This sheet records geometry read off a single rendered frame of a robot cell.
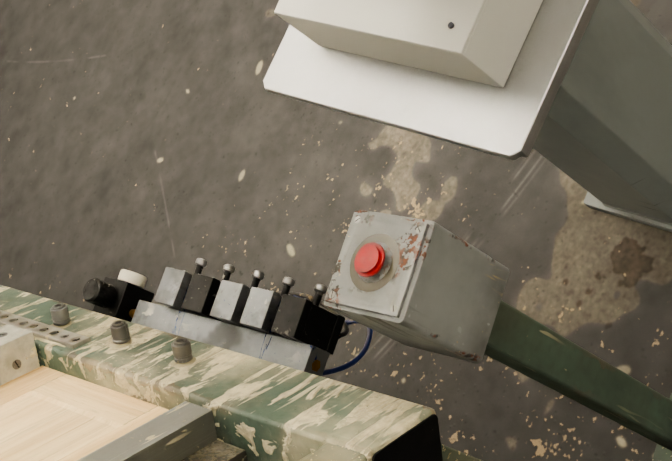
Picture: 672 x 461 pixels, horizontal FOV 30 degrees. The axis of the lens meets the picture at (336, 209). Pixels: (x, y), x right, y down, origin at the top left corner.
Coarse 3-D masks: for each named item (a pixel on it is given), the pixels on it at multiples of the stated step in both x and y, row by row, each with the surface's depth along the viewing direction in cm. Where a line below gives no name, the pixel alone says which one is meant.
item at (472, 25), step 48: (288, 0) 176; (336, 0) 170; (384, 0) 164; (432, 0) 159; (480, 0) 154; (528, 0) 160; (336, 48) 182; (384, 48) 169; (432, 48) 157; (480, 48) 156
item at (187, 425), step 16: (160, 416) 150; (176, 416) 150; (192, 416) 149; (208, 416) 150; (128, 432) 147; (144, 432) 147; (160, 432) 146; (176, 432) 146; (192, 432) 148; (208, 432) 150; (112, 448) 144; (128, 448) 143; (144, 448) 143; (160, 448) 145; (176, 448) 147; (192, 448) 148
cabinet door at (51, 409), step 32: (32, 384) 169; (64, 384) 168; (96, 384) 167; (0, 416) 162; (32, 416) 160; (64, 416) 159; (96, 416) 158; (128, 416) 156; (0, 448) 153; (32, 448) 152; (64, 448) 151; (96, 448) 149
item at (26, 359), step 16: (0, 336) 173; (16, 336) 172; (32, 336) 173; (0, 352) 170; (16, 352) 172; (32, 352) 174; (0, 368) 170; (16, 368) 172; (32, 368) 174; (0, 384) 170
